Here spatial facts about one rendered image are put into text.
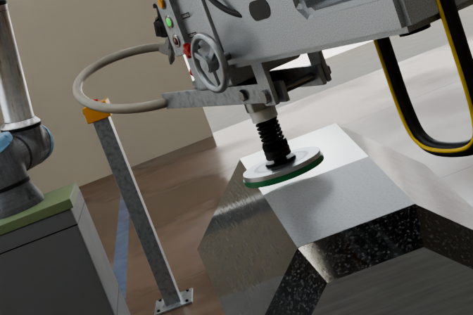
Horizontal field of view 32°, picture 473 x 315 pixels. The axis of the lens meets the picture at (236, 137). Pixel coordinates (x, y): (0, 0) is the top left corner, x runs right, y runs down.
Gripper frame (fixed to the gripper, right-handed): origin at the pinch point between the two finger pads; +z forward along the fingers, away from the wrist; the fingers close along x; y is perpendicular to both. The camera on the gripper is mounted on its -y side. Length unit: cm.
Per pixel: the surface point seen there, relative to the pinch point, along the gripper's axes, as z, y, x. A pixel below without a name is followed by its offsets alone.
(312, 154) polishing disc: -4, -71, 58
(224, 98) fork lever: -18, -48, 58
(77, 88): -5.3, 17.3, 38.3
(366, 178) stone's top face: -7, -90, 71
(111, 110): -4.1, -1.8, 47.4
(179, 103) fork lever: -7, -25, 45
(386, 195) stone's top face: -13, -99, 85
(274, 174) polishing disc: -4, -65, 69
